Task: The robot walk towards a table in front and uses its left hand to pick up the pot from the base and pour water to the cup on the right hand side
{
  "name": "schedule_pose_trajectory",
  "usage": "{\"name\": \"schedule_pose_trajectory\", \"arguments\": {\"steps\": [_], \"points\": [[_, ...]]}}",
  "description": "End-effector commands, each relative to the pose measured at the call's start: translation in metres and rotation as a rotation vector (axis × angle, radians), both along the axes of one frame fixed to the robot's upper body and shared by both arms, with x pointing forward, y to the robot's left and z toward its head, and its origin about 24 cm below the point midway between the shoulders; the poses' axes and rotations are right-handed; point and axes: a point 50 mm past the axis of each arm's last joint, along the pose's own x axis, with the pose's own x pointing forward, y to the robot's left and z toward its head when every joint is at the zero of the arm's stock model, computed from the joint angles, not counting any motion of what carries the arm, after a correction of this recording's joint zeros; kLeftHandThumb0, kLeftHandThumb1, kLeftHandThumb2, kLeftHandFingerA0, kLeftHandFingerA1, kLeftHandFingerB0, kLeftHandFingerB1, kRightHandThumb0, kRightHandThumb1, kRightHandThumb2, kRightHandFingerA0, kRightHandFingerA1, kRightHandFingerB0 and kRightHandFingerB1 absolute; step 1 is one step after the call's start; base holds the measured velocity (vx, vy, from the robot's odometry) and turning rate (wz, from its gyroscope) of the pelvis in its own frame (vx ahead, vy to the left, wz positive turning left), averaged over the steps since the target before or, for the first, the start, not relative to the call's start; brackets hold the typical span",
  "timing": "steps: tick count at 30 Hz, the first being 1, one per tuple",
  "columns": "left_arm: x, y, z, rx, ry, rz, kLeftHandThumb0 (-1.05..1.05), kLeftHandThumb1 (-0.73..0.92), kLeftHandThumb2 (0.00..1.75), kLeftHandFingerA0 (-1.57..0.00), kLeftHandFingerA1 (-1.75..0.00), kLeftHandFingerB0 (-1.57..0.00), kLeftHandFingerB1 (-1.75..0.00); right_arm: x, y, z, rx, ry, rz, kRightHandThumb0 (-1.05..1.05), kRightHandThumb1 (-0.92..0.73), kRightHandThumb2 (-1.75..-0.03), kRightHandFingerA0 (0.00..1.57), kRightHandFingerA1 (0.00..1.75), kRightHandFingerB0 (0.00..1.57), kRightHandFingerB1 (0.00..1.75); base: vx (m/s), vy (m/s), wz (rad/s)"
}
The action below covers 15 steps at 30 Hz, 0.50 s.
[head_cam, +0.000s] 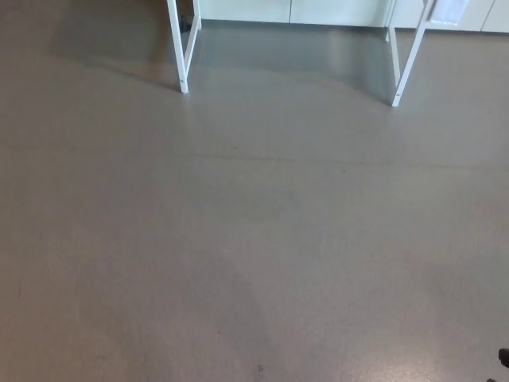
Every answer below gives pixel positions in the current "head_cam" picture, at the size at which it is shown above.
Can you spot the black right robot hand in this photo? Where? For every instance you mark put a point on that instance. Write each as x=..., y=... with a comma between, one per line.
x=505, y=356

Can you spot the white cabinet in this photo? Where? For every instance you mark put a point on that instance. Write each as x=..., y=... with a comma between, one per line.
x=338, y=10

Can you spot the white metal-frame table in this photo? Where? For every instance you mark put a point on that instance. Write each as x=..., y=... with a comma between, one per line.
x=177, y=47

